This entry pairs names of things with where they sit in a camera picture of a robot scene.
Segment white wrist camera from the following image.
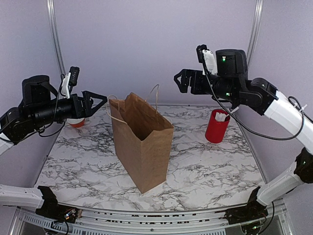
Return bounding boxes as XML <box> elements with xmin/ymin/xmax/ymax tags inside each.
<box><xmin>61</xmin><ymin>66</ymin><xmax>80</xmax><ymax>99</ymax></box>
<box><xmin>196</xmin><ymin>44</ymin><xmax>218</xmax><ymax>75</ymax></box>

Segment right aluminium frame post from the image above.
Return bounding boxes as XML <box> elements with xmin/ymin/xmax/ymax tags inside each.
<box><xmin>246</xmin><ymin>0</ymin><xmax>264</xmax><ymax>67</ymax></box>

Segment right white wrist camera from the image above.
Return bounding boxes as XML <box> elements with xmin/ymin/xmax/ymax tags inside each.
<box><xmin>196</xmin><ymin>44</ymin><xmax>218</xmax><ymax>75</ymax></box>

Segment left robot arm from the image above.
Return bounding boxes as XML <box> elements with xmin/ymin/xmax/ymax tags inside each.
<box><xmin>0</xmin><ymin>75</ymin><xmax>108</xmax><ymax>224</ymax></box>

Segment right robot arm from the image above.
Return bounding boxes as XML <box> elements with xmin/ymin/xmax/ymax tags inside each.
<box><xmin>174</xmin><ymin>45</ymin><xmax>313</xmax><ymax>224</ymax></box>

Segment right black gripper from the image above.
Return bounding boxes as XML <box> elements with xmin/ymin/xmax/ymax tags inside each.
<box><xmin>175</xmin><ymin>68</ymin><xmax>240</xmax><ymax>102</ymax></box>

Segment aluminium frame post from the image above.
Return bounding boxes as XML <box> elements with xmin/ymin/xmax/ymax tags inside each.
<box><xmin>246</xmin><ymin>0</ymin><xmax>264</xmax><ymax>67</ymax></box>
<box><xmin>46</xmin><ymin>0</ymin><xmax>66</xmax><ymax>74</ymax></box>

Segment sugar packets in container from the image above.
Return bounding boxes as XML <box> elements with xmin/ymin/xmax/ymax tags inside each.
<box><xmin>215</xmin><ymin>112</ymin><xmax>228</xmax><ymax>122</ymax></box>

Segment brown paper bag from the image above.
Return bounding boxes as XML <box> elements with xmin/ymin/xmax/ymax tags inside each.
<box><xmin>106</xmin><ymin>93</ymin><xmax>174</xmax><ymax>193</ymax></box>

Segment left aluminium frame post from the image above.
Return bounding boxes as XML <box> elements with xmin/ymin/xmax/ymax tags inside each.
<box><xmin>46</xmin><ymin>0</ymin><xmax>66</xmax><ymax>74</ymax></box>

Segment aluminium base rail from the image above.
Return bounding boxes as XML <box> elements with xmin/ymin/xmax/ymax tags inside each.
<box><xmin>7</xmin><ymin>200</ymin><xmax>295</xmax><ymax>235</ymax></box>

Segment orange white bowl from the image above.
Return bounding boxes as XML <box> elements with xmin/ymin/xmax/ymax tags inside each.
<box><xmin>67</xmin><ymin>118</ymin><xmax>85</xmax><ymax>128</ymax></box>

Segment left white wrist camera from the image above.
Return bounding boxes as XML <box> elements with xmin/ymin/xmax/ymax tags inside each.
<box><xmin>61</xmin><ymin>66</ymin><xmax>80</xmax><ymax>99</ymax></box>

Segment red cylindrical container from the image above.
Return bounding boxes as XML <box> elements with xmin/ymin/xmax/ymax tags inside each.
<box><xmin>205</xmin><ymin>109</ymin><xmax>230</xmax><ymax>143</ymax></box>

